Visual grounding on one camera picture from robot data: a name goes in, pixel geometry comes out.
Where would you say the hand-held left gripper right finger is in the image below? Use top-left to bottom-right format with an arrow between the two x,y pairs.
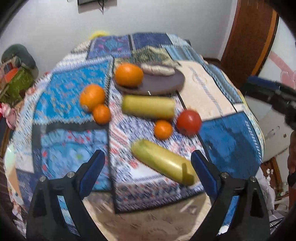
191,149 -> 271,241

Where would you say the green fabric bag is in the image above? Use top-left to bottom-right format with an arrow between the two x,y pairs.
0,66 -> 36,105

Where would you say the white sliding door with hearts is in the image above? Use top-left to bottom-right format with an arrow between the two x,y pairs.
255,17 -> 296,163

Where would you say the red tomato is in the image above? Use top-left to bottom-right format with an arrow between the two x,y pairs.
176,110 -> 202,136

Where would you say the pink bunny toy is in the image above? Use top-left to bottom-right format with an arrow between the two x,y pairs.
0,103 -> 15,130

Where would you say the brown round plate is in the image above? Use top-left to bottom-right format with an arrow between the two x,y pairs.
114,62 -> 186,96

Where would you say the grey shark plush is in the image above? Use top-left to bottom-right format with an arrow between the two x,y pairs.
1,44 -> 39,77

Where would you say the small orange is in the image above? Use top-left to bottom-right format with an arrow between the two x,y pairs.
92,104 -> 111,125
154,120 -> 173,140

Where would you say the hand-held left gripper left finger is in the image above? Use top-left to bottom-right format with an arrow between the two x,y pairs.
26,149 -> 105,241

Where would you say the blue patchwork blanket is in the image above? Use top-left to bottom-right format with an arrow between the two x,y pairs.
5,32 -> 265,241

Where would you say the large orange with sticker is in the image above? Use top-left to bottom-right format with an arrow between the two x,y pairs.
80,84 -> 106,113

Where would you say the brown wooden door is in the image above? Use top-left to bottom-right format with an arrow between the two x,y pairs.
221,0 -> 279,77

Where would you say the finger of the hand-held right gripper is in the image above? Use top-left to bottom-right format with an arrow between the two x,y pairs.
240,76 -> 282,105

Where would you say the beige ginger root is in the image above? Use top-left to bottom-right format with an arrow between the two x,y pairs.
141,64 -> 175,76

